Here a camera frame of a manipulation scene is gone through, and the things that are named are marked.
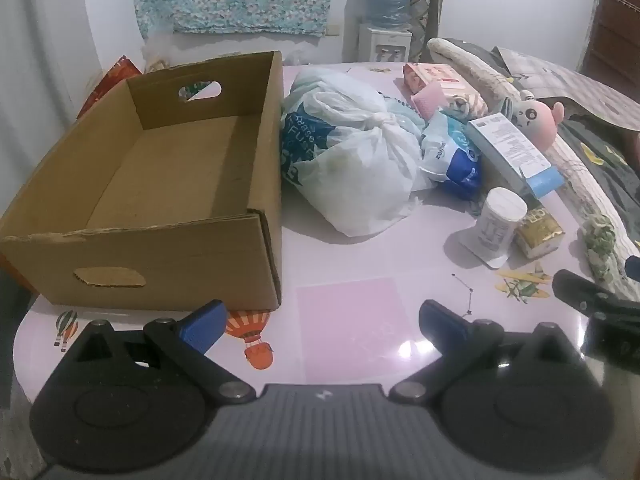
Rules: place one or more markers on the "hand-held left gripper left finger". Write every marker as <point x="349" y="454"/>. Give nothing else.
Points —
<point x="205" y="327"/>

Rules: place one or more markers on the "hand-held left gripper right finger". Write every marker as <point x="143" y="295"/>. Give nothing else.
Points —
<point x="442" y="327"/>

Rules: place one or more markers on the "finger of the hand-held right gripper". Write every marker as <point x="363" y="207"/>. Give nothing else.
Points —
<point x="634" y="263"/>
<point x="572" y="287"/>

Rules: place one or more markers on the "green cloth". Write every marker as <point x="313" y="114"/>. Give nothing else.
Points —
<point x="600" y="245"/>

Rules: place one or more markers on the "white blue carton box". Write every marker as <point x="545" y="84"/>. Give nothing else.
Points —
<point x="505" y="145"/>

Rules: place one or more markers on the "brown cardboard box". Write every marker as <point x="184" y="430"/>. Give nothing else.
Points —
<point x="175" y="160"/>

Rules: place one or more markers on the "blue white tissue pack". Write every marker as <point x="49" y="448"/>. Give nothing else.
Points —
<point x="450" y="155"/>

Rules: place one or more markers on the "white plastic bag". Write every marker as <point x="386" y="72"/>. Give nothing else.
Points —
<point x="360" y="170"/>

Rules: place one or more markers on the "gold foil packet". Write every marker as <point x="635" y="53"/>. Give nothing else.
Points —
<point x="540" y="235"/>

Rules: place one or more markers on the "white plastic bottle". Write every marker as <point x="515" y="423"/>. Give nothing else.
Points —
<point x="495" y="225"/>

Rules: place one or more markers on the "grey blanket with yellow prints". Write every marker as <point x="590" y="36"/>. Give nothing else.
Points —
<point x="600" y="160"/>

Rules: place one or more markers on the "pink plush toy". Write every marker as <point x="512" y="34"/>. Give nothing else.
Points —
<point x="537" y="117"/>

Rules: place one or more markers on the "checked sheet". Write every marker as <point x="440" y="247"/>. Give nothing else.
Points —
<point x="565" y="80"/>

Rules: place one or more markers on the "pink striped cloth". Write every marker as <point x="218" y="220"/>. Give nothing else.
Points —
<point x="465" y="102"/>

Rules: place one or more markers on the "pink pouch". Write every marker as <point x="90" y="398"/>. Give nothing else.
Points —
<point x="429" y="100"/>

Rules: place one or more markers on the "brown wooden cabinet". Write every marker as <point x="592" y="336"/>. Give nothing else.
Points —
<point x="617" y="20"/>

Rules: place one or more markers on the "pink red wipes packet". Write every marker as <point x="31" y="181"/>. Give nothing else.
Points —
<point x="435" y="76"/>

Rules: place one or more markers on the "red plastic bag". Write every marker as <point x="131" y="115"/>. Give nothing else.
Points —
<point x="112" y="82"/>

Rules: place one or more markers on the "white water dispenser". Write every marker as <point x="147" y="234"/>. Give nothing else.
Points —
<point x="382" y="45"/>

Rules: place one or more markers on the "patterned board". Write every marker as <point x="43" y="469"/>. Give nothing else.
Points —
<point x="427" y="5"/>

